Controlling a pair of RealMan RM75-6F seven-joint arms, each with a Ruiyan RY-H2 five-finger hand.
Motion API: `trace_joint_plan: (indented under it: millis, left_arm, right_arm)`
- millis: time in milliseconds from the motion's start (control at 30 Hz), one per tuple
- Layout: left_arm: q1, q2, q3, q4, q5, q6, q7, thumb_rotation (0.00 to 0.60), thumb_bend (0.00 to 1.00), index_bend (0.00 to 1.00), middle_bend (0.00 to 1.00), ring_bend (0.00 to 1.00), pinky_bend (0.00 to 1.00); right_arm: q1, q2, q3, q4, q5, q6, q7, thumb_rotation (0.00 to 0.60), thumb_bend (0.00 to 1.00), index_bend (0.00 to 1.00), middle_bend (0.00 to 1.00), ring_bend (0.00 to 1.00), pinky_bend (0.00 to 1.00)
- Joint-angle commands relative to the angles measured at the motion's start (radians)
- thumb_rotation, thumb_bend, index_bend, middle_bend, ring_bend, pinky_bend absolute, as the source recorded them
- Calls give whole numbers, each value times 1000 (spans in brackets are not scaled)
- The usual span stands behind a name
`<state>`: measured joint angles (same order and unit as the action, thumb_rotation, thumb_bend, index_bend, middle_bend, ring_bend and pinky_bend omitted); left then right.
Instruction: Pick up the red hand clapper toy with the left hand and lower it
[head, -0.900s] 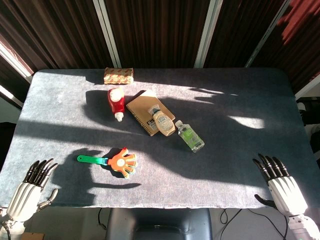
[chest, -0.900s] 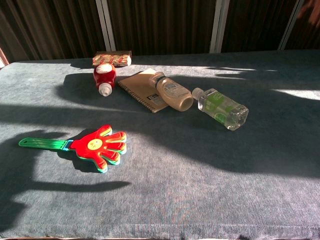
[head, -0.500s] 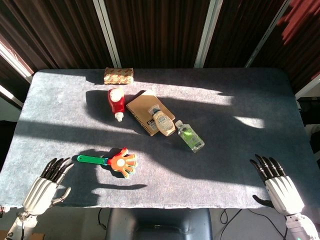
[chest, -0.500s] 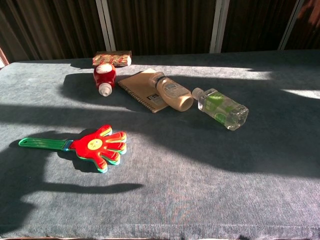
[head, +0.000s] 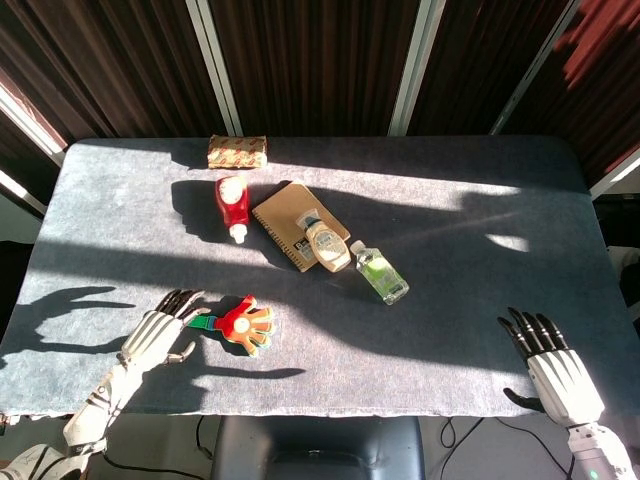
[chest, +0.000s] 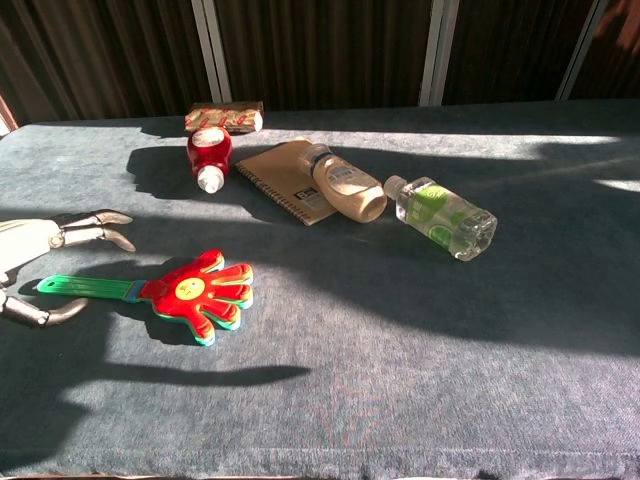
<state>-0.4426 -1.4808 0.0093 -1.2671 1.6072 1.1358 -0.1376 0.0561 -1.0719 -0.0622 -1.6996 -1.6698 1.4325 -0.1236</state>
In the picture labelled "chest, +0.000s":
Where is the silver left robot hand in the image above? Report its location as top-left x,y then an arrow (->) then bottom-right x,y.
0,208 -> 137,330

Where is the bare human hand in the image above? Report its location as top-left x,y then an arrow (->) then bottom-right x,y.
594,0 -> 640,54

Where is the red hand-shaped clapper green handle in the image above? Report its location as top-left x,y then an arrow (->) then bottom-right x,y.
36,248 -> 255,347

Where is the dark brown curtain panel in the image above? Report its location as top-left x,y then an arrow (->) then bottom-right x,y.
441,0 -> 597,106
214,0 -> 433,112
0,0 -> 213,124
569,0 -> 640,100

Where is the red bottle white cap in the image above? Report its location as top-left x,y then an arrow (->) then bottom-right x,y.
186,125 -> 235,195

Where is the red patterned snack pack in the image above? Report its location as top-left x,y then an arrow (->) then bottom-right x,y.
184,101 -> 265,136

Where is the brown spiral notebook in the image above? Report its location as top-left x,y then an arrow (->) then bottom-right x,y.
234,137 -> 342,228

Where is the clear bottle green label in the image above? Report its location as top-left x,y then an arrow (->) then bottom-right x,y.
382,174 -> 499,263

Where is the beige milk tea bottle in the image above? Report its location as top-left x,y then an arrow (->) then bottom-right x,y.
297,142 -> 389,225

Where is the blue-grey felt table cover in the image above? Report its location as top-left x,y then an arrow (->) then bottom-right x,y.
0,98 -> 640,479

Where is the white window frame post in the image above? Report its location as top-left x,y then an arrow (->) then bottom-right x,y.
554,0 -> 610,102
191,0 -> 234,104
418,0 -> 461,107

